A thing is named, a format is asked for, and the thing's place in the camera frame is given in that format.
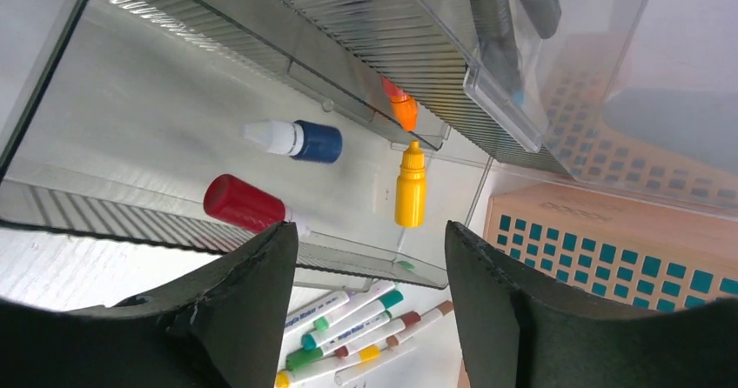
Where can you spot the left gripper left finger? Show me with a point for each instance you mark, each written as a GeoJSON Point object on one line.
{"type": "Point", "coordinates": [218, 326]}

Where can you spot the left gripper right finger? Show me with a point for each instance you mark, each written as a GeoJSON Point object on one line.
{"type": "Point", "coordinates": [518, 327]}

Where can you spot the teal folder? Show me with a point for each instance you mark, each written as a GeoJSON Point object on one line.
{"type": "Point", "coordinates": [669, 126]}

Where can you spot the clear grey drawer organizer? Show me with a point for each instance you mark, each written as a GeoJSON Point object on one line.
{"type": "Point", "coordinates": [146, 104]}

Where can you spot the orange red short marker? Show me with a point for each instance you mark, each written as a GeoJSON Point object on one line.
{"type": "Point", "coordinates": [404, 107]}

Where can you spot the blue cap black highlighter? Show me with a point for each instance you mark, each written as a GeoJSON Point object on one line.
{"type": "Point", "coordinates": [498, 48]}

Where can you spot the brown cap marker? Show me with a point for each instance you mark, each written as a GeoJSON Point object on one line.
{"type": "Point", "coordinates": [427, 319]}

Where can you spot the yellow cap marker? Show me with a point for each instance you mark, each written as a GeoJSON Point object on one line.
{"type": "Point", "coordinates": [304, 366]}

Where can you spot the dark green cap marker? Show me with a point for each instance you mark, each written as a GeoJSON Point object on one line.
{"type": "Point", "coordinates": [323, 344]}

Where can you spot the teal cap marker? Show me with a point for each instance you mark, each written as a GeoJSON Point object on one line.
{"type": "Point", "coordinates": [383, 303]}

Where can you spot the light green cap marker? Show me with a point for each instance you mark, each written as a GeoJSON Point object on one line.
{"type": "Point", "coordinates": [355, 302]}

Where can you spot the dark red cap marker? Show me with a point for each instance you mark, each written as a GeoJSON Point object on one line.
{"type": "Point", "coordinates": [393, 327]}

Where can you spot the purple cap marker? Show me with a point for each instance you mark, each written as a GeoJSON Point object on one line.
{"type": "Point", "coordinates": [310, 312]}

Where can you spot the white acrylic marker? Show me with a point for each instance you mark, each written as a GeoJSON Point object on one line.
{"type": "Point", "coordinates": [345, 377]}

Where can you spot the peach plastic file rack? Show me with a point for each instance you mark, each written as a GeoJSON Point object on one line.
{"type": "Point", "coordinates": [572, 288]}

